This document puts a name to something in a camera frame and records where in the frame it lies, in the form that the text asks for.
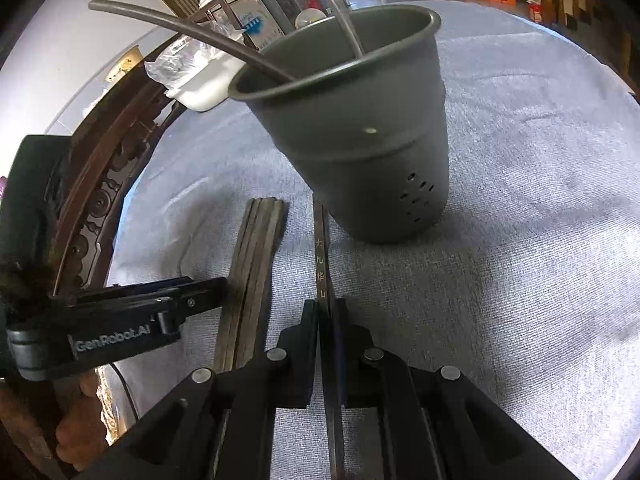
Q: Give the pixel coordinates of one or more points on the person's left hand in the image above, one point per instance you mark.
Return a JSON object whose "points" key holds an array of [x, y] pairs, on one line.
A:
{"points": [[75, 425]]}

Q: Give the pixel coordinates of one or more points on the clear plastic bag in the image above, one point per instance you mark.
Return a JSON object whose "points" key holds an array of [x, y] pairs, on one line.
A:
{"points": [[185, 55]]}

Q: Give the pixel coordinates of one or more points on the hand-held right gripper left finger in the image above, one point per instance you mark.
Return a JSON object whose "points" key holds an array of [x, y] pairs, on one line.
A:
{"points": [[299, 360]]}

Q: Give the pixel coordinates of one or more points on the grey metal utensil holder cup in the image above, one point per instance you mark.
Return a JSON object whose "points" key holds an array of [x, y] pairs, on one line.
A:
{"points": [[350, 135]]}

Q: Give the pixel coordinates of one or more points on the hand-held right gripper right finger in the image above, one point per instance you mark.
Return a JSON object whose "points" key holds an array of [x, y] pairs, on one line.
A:
{"points": [[352, 355]]}

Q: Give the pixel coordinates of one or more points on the carved dark wooden chair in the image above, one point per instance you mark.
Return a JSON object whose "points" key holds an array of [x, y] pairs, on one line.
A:
{"points": [[105, 185]]}

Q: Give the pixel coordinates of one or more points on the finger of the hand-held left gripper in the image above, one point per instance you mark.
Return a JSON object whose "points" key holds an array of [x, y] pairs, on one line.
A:
{"points": [[135, 290], [200, 296]]}

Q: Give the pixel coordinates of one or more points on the blue and white chest appliance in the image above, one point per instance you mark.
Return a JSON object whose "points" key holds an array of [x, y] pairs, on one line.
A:
{"points": [[257, 20]]}

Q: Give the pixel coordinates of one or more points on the white round fan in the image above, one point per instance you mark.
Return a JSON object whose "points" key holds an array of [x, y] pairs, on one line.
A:
{"points": [[310, 19]]}

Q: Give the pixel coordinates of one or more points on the yellow wall picture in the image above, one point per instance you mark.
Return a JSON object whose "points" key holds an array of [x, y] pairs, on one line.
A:
{"points": [[120, 62]]}

